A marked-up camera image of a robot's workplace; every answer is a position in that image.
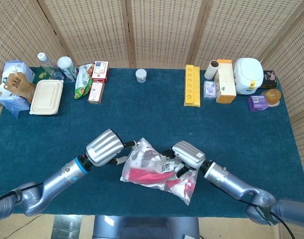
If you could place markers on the orange cream carton box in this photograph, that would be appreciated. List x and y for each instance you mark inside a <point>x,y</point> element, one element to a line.
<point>225,82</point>

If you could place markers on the clear plastic water bottle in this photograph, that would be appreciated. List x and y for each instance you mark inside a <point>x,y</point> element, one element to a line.
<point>46,63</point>

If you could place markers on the yellow block with holes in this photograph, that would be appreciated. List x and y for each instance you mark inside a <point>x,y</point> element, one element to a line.
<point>192,87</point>

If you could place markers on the clear plastic zip bag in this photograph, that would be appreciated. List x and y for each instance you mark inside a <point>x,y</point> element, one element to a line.
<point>132,171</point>

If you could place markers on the brown kraft paper pouch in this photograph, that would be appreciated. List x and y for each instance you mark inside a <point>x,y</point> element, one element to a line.
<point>17,85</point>

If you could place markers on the shiny grey metal plate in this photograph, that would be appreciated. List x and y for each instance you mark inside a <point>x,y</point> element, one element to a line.
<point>67,227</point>

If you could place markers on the white paper roll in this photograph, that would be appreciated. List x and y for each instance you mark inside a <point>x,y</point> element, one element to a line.
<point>211,71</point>

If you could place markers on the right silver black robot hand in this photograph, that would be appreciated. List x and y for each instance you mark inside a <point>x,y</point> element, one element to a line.
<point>189,155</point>

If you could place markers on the small clear glass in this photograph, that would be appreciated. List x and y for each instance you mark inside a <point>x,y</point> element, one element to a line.
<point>57,76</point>

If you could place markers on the purple small box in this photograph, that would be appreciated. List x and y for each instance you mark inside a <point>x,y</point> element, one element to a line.
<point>257,103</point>

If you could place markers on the black box pink print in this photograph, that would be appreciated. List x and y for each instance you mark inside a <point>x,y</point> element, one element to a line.
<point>269,79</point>

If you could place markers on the red snack box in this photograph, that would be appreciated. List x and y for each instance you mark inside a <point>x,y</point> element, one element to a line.
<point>96,92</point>

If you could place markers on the blue white plastic pack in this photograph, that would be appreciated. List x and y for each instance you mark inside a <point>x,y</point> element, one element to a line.
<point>10,103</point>

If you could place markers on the small white lidded jar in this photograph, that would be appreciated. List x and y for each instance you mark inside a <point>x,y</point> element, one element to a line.
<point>141,75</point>

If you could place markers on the woven bamboo folding screen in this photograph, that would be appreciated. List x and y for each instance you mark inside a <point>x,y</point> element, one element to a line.
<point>167,30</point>

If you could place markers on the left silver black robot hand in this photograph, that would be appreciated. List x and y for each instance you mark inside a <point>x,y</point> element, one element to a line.
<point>103,147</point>

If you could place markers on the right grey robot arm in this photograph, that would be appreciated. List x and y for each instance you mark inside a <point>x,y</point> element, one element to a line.
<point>236,185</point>

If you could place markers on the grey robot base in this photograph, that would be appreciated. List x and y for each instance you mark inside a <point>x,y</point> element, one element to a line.
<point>142,227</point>

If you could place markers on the white round lidded container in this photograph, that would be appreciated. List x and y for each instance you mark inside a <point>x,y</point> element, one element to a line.
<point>249,74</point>

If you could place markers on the purple tissue pack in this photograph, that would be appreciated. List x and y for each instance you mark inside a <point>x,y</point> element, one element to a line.
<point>209,90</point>

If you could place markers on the red white carton box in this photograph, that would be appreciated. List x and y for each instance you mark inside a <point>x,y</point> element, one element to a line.
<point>100,69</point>

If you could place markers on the blue carpet table cover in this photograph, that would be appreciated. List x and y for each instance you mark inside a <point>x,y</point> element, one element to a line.
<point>167,119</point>

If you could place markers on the green snack bag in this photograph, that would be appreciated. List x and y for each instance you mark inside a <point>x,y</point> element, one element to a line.
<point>81,82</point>

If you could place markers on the dark green packet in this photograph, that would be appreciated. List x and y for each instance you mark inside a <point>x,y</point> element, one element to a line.
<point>41,74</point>

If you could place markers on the beige lidded lunch box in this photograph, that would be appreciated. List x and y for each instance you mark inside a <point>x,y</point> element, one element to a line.
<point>46,97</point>

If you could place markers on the amber round jar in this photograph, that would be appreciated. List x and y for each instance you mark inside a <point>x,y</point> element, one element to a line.
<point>274,95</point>

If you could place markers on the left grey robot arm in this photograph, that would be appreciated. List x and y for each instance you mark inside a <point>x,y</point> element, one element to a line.
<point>54,181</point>

